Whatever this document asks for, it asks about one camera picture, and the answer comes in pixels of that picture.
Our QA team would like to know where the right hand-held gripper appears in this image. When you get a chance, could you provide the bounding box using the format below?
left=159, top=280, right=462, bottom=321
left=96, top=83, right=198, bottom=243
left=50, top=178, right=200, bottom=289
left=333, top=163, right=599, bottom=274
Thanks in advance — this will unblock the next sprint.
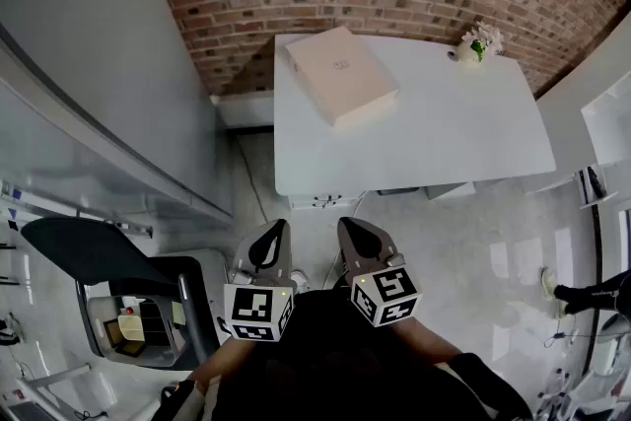
left=336, top=216, right=424, bottom=328

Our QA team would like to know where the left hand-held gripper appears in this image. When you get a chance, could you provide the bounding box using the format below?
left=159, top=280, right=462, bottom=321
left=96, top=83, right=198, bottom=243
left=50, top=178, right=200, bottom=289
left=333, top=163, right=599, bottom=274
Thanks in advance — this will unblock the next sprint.
left=224, top=218, right=297, bottom=342

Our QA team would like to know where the white cardboard box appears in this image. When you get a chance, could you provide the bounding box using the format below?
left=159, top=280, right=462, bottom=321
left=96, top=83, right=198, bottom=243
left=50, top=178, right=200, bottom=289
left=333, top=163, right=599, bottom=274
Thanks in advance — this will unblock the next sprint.
left=284, top=25, right=400, bottom=132

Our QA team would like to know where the person's right forearm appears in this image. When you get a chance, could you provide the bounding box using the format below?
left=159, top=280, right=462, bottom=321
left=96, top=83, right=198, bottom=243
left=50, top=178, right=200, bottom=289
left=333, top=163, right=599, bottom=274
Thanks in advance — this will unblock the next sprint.
left=388, top=317, right=464, bottom=367

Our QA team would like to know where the person's left forearm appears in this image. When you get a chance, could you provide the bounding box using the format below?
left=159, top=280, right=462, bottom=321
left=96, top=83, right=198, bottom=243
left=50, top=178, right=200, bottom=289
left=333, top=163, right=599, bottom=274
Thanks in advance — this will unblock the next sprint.
left=189, top=334, right=260, bottom=393

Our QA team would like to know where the person's black clothing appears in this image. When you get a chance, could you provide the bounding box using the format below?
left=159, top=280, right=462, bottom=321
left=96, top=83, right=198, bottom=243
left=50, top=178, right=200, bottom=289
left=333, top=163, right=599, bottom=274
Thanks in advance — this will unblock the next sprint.
left=209, top=283, right=534, bottom=421

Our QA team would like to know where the white baseboard box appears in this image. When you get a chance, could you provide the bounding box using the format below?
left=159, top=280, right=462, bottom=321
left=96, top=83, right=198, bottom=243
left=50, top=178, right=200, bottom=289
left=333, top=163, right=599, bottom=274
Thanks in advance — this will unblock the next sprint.
left=210, top=91, right=276, bottom=130

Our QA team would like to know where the cream box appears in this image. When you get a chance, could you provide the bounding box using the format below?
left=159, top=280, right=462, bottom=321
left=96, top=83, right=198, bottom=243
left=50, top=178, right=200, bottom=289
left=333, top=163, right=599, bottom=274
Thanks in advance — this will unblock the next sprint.
left=116, top=313, right=147, bottom=342

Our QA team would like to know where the black chair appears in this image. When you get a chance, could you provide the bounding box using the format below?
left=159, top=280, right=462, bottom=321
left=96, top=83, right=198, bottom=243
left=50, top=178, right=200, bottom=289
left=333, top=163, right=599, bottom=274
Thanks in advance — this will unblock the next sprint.
left=20, top=216, right=167, bottom=288

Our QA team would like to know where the white vase with flowers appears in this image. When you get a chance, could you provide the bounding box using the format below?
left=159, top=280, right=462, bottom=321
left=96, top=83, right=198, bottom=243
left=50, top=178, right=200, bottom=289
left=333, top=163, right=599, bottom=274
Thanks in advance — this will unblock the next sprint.
left=456, top=20, right=505, bottom=64

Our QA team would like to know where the black curved pole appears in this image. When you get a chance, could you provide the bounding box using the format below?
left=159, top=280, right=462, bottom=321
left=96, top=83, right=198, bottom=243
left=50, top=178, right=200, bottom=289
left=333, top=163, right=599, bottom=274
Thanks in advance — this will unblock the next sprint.
left=581, top=200, right=606, bottom=377

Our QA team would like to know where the grey partition board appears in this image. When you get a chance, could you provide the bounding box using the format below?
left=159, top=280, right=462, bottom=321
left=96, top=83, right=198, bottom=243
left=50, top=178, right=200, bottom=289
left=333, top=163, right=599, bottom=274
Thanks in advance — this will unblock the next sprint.
left=0, top=0, right=236, bottom=226

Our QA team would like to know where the white shelf unit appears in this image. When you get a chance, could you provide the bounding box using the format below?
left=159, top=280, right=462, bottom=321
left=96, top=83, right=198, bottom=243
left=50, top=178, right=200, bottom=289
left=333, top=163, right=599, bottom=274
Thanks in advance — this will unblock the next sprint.
left=573, top=72, right=631, bottom=212

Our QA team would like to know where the white cable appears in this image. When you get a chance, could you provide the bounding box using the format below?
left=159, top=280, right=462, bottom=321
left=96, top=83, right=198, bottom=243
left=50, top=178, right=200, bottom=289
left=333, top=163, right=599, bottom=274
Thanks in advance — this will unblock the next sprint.
left=320, top=190, right=370, bottom=293

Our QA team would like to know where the black floor cable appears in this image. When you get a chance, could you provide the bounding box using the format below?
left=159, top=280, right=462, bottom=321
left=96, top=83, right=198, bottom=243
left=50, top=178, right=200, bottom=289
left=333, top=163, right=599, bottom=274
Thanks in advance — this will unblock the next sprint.
left=235, top=135, right=271, bottom=224

